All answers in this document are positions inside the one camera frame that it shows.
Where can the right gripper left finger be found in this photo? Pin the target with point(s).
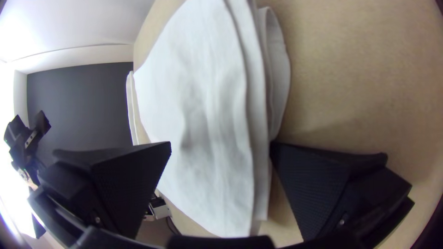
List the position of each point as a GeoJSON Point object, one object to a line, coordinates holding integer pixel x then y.
{"type": "Point", "coordinates": [121, 186]}

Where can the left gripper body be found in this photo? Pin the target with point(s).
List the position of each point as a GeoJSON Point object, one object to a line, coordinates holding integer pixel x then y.
{"type": "Point", "coordinates": [19, 145]}

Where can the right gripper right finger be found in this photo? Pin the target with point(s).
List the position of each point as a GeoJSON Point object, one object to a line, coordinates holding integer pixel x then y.
{"type": "Point", "coordinates": [318, 193]}

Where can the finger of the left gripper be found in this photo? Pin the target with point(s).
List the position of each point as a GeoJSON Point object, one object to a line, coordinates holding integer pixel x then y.
{"type": "Point", "coordinates": [15, 124]}
{"type": "Point", "coordinates": [42, 121]}

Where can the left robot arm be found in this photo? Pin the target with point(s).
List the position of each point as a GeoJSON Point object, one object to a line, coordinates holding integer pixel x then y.
{"type": "Point", "coordinates": [29, 173]}

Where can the white t-shirt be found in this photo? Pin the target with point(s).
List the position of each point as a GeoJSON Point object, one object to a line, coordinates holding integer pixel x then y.
{"type": "Point", "coordinates": [207, 103]}

